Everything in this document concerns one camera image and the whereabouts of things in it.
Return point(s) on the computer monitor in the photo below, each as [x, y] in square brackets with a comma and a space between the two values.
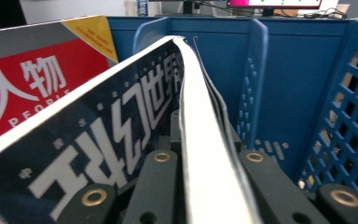
[273, 3]

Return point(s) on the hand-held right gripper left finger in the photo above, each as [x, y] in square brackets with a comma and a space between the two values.
[174, 130]

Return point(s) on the blue file rack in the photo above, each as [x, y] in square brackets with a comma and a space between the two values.
[292, 77]

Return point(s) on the purple cover magazine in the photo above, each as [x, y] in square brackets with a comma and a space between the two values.
[105, 124]

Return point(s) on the black curtain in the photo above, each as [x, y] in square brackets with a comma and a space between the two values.
[0, 12]

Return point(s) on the clear water bottle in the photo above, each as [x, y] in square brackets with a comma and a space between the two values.
[142, 7]

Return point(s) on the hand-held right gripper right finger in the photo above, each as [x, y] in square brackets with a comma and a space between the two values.
[233, 138]

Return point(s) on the black and red magazine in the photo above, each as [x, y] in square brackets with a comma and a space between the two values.
[28, 87]

